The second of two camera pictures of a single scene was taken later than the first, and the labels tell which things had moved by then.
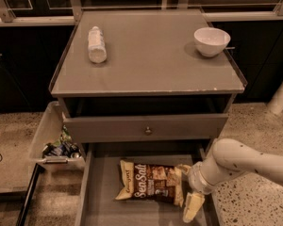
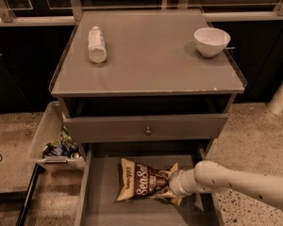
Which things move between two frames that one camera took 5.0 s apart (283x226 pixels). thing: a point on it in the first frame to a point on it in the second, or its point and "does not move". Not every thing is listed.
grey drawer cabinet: (154, 86) does not move
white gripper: (195, 179) to (176, 183)
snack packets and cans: (62, 147) does not move
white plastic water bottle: (97, 51) does not move
